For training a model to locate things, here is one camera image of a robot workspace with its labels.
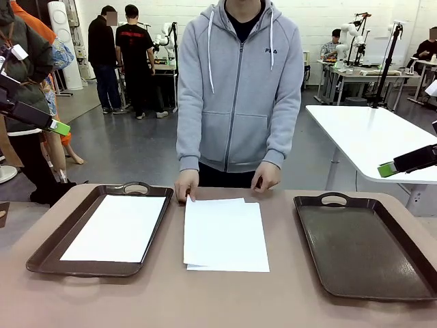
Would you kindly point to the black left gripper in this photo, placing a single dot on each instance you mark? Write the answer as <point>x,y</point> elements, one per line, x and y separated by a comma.
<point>8,94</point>

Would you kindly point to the white A4 paper stack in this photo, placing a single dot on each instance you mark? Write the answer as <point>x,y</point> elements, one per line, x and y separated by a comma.
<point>239,269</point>

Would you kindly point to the person's right forearm grey sleeve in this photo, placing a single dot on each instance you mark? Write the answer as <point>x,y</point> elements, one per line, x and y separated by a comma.
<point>189,147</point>

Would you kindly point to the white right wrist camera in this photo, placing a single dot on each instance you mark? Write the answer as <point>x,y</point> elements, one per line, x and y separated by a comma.
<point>433,89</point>

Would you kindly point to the white cabinet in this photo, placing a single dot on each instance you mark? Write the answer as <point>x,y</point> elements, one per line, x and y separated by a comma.
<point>306,59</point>

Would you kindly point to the person's left forearm grey sleeve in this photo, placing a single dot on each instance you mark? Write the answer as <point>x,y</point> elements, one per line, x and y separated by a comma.
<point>283,143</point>

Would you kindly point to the person in black top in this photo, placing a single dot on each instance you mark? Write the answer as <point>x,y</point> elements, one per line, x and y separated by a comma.
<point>425,51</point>

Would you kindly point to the white table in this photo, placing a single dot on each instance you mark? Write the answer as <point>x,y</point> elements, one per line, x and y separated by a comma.
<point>358,136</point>

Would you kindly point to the black round base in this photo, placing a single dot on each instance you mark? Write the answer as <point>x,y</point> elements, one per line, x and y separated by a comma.
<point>355,101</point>

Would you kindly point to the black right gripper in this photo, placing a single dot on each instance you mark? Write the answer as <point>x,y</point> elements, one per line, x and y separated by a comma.
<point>435,127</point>

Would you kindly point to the seated person in plaid shirt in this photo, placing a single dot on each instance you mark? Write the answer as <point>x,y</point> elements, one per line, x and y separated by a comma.
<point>332,46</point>

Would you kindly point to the person's left hand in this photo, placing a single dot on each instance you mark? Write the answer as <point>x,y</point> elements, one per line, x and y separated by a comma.
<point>268,176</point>

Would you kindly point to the brown board edge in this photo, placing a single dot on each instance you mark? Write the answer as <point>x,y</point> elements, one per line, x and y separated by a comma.
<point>3,208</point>

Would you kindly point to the person's right hand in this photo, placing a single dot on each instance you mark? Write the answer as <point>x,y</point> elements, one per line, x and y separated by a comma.
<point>187,184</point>

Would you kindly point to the black tripod pole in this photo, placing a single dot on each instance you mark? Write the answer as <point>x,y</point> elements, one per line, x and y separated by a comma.
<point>387,68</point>

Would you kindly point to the black stand with orange bar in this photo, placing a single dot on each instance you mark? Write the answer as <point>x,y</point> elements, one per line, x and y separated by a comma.
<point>363,15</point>

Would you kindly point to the white tower air conditioner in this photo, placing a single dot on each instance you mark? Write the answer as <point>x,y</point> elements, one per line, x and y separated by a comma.
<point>66,34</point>

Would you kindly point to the person in black red-print T-shirt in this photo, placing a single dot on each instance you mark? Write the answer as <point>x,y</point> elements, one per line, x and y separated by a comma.
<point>133,41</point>

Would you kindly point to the white round fan base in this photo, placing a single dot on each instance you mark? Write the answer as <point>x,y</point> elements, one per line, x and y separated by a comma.
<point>7,174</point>

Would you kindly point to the person in dark green jacket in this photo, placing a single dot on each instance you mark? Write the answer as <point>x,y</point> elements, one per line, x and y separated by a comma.
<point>30,78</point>

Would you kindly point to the person in black jacket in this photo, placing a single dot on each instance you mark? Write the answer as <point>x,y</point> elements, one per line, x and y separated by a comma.
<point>102,41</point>

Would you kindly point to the white background desk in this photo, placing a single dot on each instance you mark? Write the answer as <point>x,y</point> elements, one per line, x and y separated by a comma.
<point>362,76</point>
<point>426,63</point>

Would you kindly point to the white desk lamp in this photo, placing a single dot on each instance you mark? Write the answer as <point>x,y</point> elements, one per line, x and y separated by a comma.
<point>411,68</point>

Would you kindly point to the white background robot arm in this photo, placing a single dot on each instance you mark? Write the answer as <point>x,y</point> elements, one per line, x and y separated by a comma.
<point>166,29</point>
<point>350,29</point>

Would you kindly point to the white board panel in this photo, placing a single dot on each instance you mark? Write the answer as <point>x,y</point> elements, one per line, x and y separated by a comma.
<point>375,51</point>

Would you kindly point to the person in grey hoodie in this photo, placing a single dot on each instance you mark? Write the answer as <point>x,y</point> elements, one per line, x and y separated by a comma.
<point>239,102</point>

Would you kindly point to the wall electrical box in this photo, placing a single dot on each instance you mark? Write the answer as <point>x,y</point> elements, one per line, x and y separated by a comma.
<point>81,53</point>

